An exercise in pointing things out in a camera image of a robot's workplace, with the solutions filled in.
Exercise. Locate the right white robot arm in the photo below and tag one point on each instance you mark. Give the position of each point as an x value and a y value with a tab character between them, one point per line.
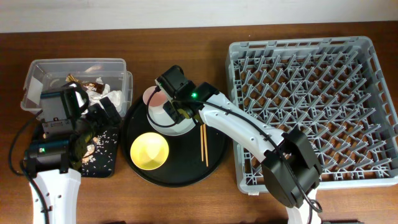
289	165

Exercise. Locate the yellow bowl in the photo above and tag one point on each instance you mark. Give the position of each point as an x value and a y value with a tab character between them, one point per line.
149	151

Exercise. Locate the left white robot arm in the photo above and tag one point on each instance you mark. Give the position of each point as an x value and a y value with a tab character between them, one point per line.
55	195

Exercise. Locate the wooden chopstick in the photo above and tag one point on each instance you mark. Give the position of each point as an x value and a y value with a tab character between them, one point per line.
201	143
204	144

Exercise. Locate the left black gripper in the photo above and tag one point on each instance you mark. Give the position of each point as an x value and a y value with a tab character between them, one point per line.
105	124

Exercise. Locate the grey dishwasher rack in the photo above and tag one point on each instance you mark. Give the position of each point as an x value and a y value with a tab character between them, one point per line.
334	91

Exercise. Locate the black rectangular tray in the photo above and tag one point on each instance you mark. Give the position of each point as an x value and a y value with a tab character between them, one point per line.
61	153

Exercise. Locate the food scraps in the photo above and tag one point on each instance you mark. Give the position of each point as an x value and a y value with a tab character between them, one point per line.
100	158

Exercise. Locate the pink plastic cup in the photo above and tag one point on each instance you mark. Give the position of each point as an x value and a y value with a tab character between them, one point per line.
157	101

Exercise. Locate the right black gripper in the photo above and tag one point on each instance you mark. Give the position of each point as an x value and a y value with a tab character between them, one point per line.
171	109

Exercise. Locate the round black serving tray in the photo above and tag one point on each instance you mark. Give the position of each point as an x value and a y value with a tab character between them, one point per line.
183	166

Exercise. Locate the white napkin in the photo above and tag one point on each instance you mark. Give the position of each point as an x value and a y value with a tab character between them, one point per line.
115	96

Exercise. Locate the gold snack wrapper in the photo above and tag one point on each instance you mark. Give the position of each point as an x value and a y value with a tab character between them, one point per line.
93	86

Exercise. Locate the clear plastic waste bin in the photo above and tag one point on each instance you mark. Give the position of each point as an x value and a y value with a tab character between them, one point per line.
45	74

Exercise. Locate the light grey plate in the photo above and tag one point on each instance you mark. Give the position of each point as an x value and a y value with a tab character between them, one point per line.
163	119

